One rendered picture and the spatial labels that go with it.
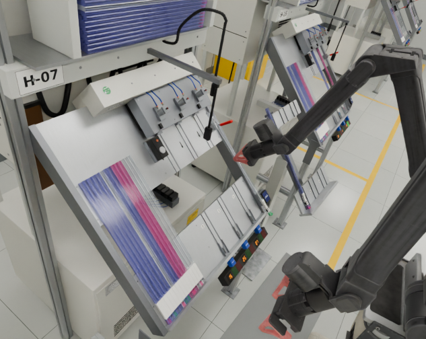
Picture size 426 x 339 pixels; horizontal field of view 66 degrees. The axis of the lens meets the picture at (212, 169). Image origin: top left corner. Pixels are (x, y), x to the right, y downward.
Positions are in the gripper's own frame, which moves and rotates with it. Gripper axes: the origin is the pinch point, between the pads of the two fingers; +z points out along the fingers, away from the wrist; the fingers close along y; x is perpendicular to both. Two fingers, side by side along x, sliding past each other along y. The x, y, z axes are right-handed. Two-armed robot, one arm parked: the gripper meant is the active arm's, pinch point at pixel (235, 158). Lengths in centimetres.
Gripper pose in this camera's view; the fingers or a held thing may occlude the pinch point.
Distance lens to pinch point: 128.8
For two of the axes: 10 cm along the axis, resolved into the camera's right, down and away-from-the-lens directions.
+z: -7.1, 2.2, 6.7
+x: 5.2, 8.0, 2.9
